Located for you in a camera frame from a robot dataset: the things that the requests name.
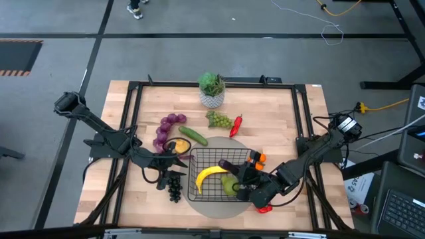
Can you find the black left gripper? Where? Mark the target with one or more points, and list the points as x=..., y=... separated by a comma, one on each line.
x=161, y=162

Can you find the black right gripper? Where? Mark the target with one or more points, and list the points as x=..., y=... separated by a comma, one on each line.
x=250, y=181

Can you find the orange tangerine cluster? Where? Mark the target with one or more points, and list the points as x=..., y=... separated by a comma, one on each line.
x=262, y=158

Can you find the yellow bell pepper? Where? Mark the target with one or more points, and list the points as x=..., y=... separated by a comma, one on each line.
x=182, y=146

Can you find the small dark purple eggplant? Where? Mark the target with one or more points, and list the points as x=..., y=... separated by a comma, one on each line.
x=223, y=163

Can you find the black grape bunch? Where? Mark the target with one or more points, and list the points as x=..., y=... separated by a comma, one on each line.
x=175, y=191

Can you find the yellow banana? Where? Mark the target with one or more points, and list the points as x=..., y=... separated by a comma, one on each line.
x=207, y=172

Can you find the green pear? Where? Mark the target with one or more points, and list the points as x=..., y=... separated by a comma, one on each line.
x=228, y=187

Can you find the green cucumber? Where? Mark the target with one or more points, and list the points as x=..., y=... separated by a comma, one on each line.
x=192, y=135

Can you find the red chili pepper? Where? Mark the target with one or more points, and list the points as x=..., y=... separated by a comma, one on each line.
x=235, y=126

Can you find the red bell pepper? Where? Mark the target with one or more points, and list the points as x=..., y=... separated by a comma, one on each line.
x=265, y=209

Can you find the green grape bunch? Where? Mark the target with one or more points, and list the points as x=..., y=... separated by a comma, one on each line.
x=220, y=120

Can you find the purple grape bunch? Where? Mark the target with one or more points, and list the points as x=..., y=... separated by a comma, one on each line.
x=172, y=118

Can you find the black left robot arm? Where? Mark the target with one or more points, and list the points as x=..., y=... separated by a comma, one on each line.
x=99, y=126

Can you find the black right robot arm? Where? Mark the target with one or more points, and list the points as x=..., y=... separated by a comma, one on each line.
x=318, y=146

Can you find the round grey placemat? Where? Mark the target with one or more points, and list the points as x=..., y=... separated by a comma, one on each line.
x=216, y=209

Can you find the potted succulent in white pot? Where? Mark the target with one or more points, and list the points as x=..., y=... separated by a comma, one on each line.
x=212, y=99

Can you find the white printed box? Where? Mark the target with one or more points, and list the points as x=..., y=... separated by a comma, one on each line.
x=357, y=186

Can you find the red and white cans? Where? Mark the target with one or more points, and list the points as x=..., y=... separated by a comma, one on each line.
x=360, y=207

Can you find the person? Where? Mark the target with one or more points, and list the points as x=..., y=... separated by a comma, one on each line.
x=134, y=11

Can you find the black laptop keyboard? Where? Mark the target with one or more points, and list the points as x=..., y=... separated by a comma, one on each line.
x=401, y=212

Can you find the black chair base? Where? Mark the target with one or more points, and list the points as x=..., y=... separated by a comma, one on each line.
x=11, y=153

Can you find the black hazard-striped floor mat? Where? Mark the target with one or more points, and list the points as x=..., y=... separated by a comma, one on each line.
x=18, y=54

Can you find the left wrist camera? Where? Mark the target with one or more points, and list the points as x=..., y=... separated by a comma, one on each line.
x=162, y=183

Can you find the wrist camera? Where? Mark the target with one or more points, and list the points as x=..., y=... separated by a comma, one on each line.
x=162, y=183
x=262, y=199

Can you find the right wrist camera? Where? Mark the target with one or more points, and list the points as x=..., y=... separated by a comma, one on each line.
x=262, y=199

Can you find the black metal table frame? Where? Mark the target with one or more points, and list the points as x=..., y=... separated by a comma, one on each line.
x=216, y=84

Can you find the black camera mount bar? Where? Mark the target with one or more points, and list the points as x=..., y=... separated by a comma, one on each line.
x=66, y=230

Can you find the black desk frame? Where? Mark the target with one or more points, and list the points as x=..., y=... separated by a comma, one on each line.
x=391, y=83

